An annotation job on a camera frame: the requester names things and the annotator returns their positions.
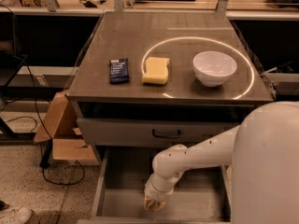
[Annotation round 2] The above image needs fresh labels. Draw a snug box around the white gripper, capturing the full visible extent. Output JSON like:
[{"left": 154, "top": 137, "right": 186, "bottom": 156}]
[{"left": 144, "top": 172, "right": 183, "bottom": 211}]

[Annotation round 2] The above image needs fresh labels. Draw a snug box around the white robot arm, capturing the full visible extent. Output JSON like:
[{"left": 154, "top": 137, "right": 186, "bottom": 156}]
[{"left": 144, "top": 102, "right": 299, "bottom": 224}]

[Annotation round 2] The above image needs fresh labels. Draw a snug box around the open grey middle drawer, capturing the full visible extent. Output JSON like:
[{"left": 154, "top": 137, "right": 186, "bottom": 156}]
[{"left": 77, "top": 147, "right": 231, "bottom": 224}]

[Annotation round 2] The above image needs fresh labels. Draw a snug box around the grey upper drawer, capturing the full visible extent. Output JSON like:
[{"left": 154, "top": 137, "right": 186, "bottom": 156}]
[{"left": 78, "top": 118, "right": 238, "bottom": 147}]

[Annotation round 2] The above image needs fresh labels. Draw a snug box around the grey drawer cabinet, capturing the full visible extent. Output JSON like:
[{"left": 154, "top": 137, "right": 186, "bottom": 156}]
[{"left": 66, "top": 11, "right": 275, "bottom": 170}]

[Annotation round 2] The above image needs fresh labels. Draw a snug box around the brown cardboard box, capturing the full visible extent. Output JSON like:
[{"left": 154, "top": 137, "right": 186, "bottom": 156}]
[{"left": 34, "top": 91, "right": 99, "bottom": 165}]

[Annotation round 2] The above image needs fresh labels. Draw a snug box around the yellow sponge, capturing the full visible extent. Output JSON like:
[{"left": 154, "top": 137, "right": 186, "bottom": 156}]
[{"left": 142, "top": 57, "right": 170, "bottom": 85}]

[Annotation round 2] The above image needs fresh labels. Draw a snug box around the white shoe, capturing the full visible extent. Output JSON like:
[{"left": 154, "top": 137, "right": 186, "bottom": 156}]
[{"left": 0, "top": 207, "right": 33, "bottom": 224}]

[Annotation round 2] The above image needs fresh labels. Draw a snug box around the dark blue snack bar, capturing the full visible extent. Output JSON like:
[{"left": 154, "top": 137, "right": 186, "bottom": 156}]
[{"left": 109, "top": 58, "right": 130, "bottom": 84}]

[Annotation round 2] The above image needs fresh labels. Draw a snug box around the white bowl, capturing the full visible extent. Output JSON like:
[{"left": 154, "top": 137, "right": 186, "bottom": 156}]
[{"left": 192, "top": 51, "right": 237, "bottom": 87}]

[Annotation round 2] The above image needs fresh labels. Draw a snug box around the dark side shelf unit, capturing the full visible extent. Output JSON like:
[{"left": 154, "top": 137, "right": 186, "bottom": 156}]
[{"left": 0, "top": 40, "right": 78, "bottom": 141}]

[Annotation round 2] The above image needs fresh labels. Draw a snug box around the black drawer handle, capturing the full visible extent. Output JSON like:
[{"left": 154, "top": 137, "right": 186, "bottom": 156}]
[{"left": 151, "top": 129, "right": 181, "bottom": 139}]

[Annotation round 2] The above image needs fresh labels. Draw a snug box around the black floor cable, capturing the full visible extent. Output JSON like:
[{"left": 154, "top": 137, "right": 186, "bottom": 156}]
[{"left": 0, "top": 4, "right": 86, "bottom": 187}]

